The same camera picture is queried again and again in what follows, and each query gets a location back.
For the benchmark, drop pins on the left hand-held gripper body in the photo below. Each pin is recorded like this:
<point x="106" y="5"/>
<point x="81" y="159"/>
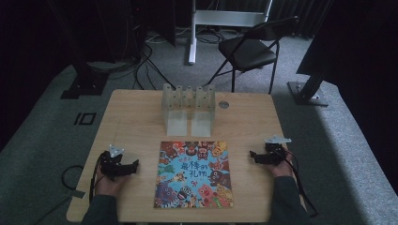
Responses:
<point x="110" y="162"/>

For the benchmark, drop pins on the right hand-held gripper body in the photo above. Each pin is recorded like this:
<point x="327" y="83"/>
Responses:
<point x="276" y="153"/>

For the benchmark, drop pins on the colourful picture book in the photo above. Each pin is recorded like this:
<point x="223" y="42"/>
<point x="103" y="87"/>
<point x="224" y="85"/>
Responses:
<point x="194" y="175"/>

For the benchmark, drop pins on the translucent plastic book rack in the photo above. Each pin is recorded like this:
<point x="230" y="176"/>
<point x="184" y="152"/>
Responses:
<point x="187" y="106"/>

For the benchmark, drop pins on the person's right hand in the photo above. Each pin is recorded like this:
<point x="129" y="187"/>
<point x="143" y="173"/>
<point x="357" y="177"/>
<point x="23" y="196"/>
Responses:
<point x="283" y="170"/>

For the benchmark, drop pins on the person's left hand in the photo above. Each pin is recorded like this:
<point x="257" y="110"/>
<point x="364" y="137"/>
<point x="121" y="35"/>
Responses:
<point x="108" y="187"/>

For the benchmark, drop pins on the grey tape piece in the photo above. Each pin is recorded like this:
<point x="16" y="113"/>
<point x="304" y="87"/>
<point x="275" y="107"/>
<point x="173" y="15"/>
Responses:
<point x="75" y="194"/>

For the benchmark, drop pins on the round grey table grommet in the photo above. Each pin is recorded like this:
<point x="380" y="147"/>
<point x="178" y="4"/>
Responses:
<point x="223" y="104"/>

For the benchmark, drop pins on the black stand with bolted base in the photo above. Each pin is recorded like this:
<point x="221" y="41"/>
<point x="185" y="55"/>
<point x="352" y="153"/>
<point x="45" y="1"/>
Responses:
<point x="308" y="93"/>

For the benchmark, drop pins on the black stand with flat base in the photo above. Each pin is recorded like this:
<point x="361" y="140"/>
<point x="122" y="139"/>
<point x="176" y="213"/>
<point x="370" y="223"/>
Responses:
<point x="86" y="82"/>

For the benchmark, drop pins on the black folding chair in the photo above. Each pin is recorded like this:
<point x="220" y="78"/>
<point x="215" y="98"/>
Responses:
<point x="250" y="51"/>

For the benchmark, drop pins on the white metal stand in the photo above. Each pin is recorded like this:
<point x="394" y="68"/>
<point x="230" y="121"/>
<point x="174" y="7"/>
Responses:
<point x="192" y="47"/>

